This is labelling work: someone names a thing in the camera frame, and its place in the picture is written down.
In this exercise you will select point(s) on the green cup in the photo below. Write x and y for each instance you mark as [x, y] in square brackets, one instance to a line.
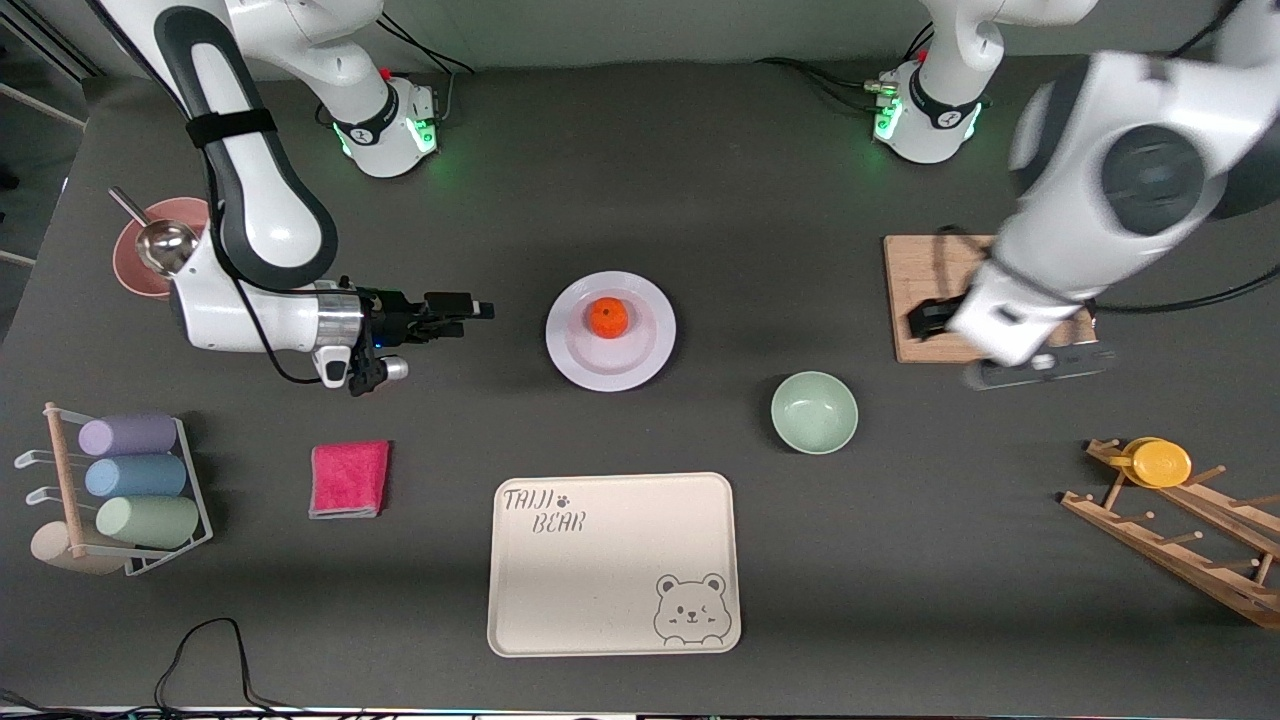
[148, 521]

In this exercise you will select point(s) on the wooden cutting board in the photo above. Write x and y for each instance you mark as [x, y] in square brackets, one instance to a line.
[905, 270]

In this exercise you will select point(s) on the light green bowl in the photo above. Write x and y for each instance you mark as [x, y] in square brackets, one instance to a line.
[814, 413]

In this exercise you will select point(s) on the pink bowl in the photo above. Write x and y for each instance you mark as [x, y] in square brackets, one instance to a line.
[130, 275]

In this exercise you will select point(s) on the blue cup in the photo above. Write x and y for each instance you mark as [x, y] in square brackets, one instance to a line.
[135, 477]

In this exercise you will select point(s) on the orange mandarin fruit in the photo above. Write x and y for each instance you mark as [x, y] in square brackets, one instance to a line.
[609, 317]

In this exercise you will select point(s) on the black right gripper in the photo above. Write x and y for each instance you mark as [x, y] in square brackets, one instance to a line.
[390, 317]

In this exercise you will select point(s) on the white round plate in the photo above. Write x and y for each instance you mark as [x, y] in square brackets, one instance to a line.
[640, 360]

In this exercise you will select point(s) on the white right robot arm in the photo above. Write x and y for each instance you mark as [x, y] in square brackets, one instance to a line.
[270, 220]

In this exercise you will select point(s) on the beige cup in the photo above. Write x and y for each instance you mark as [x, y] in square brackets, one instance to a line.
[55, 550]

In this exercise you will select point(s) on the beige bear print tray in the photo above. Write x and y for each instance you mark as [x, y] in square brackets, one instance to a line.
[600, 570]

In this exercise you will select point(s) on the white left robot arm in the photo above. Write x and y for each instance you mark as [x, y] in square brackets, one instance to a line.
[1100, 180]

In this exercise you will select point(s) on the pink folded cloth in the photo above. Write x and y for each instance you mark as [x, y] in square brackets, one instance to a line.
[349, 480]

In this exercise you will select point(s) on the metal scoop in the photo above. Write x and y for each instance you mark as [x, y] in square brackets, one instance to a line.
[165, 245]

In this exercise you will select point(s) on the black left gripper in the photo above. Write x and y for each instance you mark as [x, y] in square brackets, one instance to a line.
[928, 318]

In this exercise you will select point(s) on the wooden rack rod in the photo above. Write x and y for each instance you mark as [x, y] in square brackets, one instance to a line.
[66, 480]

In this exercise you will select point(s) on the yellow cup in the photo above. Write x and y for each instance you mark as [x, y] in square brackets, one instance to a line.
[1160, 464]

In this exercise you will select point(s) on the purple cup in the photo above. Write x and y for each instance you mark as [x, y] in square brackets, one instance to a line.
[128, 435]

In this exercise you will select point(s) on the wooden peg drying rack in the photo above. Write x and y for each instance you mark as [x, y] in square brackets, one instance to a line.
[1180, 555]

